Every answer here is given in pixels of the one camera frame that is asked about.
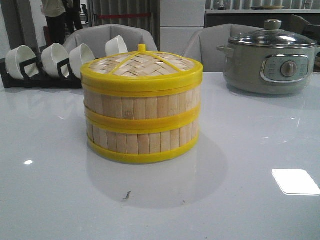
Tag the woven bamboo steamer lid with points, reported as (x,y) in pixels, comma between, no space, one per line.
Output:
(141,73)

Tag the bamboo steamer basket yellow rims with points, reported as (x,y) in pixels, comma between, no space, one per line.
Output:
(143,113)
(145,148)

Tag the grey chair right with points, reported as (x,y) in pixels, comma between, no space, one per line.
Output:
(202,46)

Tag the grey chair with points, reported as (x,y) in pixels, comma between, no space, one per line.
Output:
(96,38)
(202,46)

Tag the white ceramic bowl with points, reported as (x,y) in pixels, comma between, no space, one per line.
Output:
(51,56)
(116,46)
(15,57)
(80,56)

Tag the grey chair left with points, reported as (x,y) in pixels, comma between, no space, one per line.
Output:
(96,38)

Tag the green electric cooking pot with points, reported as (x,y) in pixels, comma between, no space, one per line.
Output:
(268,70)

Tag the black dish rack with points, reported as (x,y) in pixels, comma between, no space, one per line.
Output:
(34,76)

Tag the glass pot lid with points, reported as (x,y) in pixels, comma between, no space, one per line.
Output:
(272,36)

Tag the person in background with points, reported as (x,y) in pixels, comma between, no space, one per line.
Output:
(61,12)

